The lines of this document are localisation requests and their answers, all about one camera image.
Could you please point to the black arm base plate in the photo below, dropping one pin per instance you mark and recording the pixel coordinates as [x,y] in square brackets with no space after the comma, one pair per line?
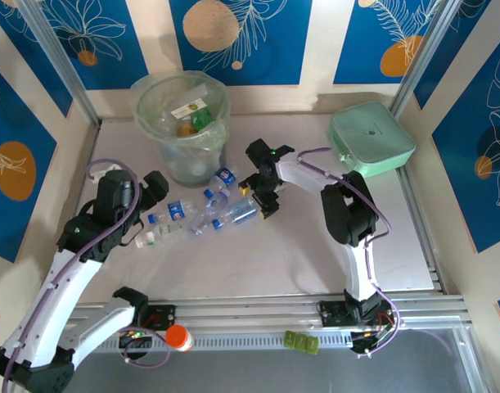
[163,317]
[331,314]

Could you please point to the aluminium side rail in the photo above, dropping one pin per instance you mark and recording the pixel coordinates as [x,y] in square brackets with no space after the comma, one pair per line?
[91,147]
[421,229]

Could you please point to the clear bottle pale blue label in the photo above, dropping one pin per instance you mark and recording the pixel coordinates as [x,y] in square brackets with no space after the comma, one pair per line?
[239,212]

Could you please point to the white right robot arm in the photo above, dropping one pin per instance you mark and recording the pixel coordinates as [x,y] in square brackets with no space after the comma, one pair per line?
[307,174]

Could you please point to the clear blue tinted bottle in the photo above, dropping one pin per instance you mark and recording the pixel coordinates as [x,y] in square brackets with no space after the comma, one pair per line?
[204,219]

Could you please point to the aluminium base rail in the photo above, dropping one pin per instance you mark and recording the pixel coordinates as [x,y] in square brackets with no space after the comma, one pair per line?
[253,311]

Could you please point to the green plastic bin liner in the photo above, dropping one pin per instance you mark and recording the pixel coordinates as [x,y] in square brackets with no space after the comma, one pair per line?
[221,135]

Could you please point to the grey metal sheet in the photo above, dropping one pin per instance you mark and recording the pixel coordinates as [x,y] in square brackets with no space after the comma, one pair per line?
[253,376]

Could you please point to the clear bottle green label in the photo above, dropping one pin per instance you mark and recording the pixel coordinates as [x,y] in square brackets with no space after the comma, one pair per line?
[168,231]

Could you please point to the aluminium frame post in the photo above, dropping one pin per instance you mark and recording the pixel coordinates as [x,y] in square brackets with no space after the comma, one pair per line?
[425,53]
[61,61]

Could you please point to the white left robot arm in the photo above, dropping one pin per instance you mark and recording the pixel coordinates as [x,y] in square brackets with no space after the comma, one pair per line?
[57,303]

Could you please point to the orange lid jar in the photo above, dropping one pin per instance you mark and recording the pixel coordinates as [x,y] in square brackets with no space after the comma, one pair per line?
[177,335]

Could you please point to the clear Pepsi bottle blue cap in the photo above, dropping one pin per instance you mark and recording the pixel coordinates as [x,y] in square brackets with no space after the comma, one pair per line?
[174,209]
[226,176]

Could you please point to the clear bottle long white label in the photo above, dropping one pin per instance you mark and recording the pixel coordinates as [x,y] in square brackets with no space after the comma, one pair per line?
[188,108]

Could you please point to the mint green zip case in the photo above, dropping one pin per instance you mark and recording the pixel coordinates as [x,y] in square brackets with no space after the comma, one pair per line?
[372,131]

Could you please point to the green square block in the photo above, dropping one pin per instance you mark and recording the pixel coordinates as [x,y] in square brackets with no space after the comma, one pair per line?
[313,344]
[302,341]
[290,339]

